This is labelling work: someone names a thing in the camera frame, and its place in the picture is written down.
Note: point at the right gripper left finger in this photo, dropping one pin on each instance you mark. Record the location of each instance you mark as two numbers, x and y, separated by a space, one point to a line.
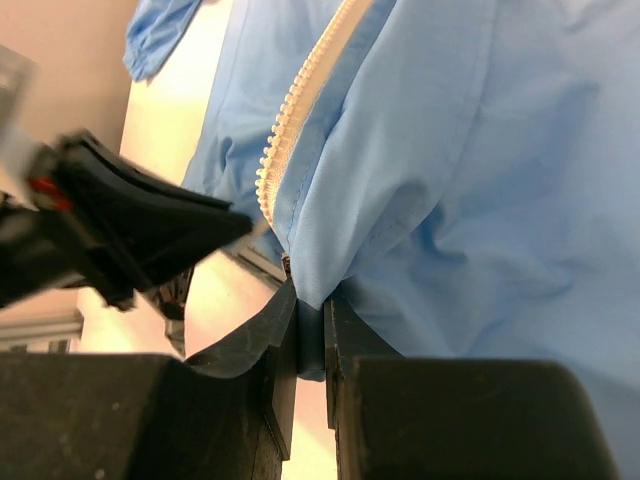
224 413

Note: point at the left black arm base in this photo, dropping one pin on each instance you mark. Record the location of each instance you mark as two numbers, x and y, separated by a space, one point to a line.
170 299

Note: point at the light blue hooded jacket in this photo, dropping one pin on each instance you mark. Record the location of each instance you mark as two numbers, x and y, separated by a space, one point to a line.
467 172

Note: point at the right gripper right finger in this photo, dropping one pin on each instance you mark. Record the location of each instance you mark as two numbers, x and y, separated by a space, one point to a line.
423 418

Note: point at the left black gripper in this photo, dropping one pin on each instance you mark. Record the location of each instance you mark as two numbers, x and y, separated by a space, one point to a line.
100 221

